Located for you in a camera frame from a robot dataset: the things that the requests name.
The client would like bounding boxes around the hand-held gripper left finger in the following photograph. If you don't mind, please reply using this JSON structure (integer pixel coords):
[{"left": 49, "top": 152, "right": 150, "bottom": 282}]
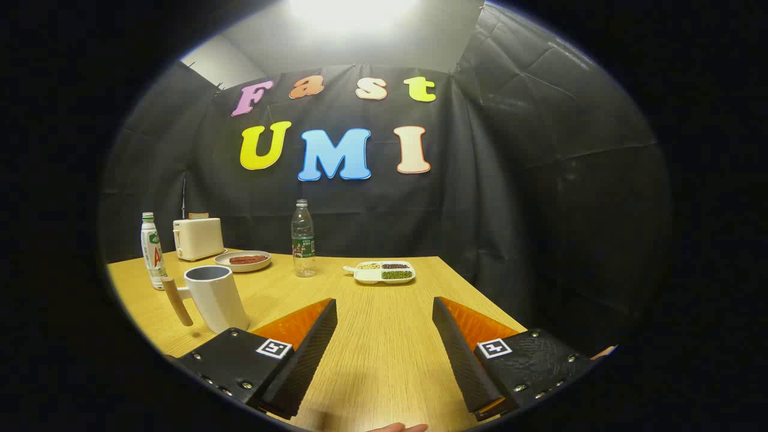
[{"left": 165, "top": 298, "right": 338, "bottom": 421}]

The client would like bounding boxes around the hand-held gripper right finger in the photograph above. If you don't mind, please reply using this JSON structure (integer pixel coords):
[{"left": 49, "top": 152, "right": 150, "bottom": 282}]
[{"left": 432, "top": 296, "right": 601, "bottom": 422}]

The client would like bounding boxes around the white cup with wooden handle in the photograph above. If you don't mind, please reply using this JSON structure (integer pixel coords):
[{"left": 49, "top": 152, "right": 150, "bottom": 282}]
[{"left": 161, "top": 265, "right": 250, "bottom": 334}]

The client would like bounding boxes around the white juice bottle green label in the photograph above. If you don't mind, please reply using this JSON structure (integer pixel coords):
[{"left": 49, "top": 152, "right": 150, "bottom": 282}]
[{"left": 140, "top": 212, "right": 169, "bottom": 291}]

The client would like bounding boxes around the clear plastic water bottle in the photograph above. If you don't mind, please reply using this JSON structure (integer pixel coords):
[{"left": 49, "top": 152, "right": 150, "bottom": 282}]
[{"left": 291, "top": 199, "right": 317, "bottom": 278}]

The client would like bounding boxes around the wooden table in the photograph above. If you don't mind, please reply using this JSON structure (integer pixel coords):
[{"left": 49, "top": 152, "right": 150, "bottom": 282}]
[{"left": 107, "top": 249, "right": 529, "bottom": 432}]

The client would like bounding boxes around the white divided dish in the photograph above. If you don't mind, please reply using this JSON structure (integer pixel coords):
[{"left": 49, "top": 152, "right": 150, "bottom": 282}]
[{"left": 343, "top": 260, "right": 416, "bottom": 285}]

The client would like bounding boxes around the grey round plate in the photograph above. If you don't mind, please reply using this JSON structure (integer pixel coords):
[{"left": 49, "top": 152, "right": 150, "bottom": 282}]
[{"left": 214, "top": 250, "right": 272, "bottom": 274}]

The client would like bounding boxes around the black backdrop cloth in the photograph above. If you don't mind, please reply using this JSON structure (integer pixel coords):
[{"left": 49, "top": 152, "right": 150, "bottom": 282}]
[{"left": 99, "top": 6, "right": 673, "bottom": 337}]

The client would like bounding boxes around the cream toaster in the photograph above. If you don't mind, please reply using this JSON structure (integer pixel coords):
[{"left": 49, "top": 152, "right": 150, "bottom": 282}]
[{"left": 173, "top": 217, "right": 227, "bottom": 262}]

